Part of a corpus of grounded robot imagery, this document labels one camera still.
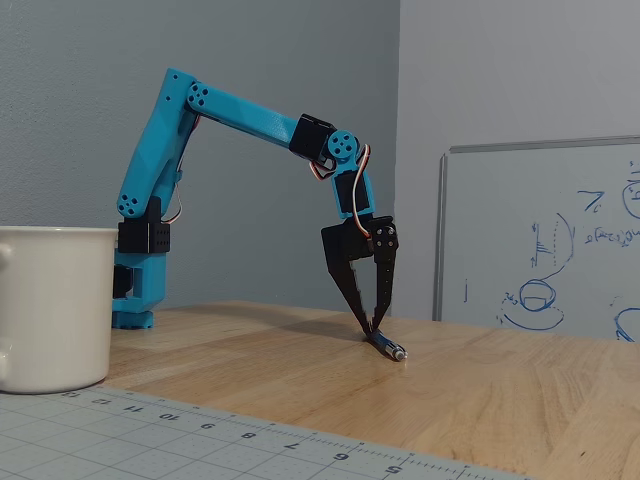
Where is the white red wrist cable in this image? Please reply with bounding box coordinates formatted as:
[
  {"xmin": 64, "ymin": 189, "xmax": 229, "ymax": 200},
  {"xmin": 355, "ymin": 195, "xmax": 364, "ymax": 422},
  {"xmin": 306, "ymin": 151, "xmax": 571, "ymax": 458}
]
[{"xmin": 306, "ymin": 143, "xmax": 374, "ymax": 242}]

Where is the dark blue pen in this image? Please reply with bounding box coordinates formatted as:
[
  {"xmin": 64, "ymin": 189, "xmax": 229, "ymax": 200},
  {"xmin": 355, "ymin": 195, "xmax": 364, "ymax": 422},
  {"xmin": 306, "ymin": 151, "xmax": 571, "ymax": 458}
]
[{"xmin": 368, "ymin": 328, "xmax": 409, "ymax": 363}]

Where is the whiteboard with blue drawings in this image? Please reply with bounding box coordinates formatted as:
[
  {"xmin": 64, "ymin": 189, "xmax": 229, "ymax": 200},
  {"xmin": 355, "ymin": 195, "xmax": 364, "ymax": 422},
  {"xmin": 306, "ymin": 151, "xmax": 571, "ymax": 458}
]
[{"xmin": 431, "ymin": 134, "xmax": 640, "ymax": 344}]

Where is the grey cutting mat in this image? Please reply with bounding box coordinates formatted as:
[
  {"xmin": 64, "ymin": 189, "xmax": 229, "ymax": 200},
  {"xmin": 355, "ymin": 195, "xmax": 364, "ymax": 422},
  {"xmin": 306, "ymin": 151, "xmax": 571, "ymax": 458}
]
[{"xmin": 0, "ymin": 383, "xmax": 534, "ymax": 480}]

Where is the white ceramic mug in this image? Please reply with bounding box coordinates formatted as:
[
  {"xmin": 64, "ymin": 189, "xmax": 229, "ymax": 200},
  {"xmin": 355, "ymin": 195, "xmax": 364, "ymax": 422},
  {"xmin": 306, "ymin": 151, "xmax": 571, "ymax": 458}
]
[{"xmin": 0, "ymin": 225, "xmax": 120, "ymax": 395}]

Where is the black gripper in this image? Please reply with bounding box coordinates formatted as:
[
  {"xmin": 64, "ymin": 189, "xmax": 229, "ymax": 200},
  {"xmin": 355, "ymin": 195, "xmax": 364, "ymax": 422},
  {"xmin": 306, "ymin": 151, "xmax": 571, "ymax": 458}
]
[{"xmin": 320, "ymin": 215, "xmax": 401, "ymax": 342}]

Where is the white red shoulder cable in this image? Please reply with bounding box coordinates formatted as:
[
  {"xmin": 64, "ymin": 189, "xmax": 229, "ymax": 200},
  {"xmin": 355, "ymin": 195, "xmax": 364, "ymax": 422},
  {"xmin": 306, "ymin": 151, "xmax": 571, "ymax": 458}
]
[{"xmin": 158, "ymin": 113, "xmax": 204, "ymax": 226}]

